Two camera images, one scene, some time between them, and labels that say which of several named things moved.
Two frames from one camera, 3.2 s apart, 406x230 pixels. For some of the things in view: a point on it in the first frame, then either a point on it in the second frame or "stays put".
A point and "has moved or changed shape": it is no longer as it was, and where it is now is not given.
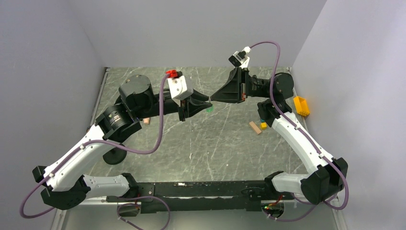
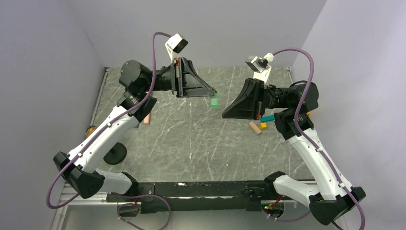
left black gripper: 187,109 -> 190,85
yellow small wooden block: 263,125 stays put
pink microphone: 146,120 stays put
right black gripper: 231,92 -> 246,105
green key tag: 210,109 has moved or changed shape
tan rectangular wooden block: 256,128 stays put
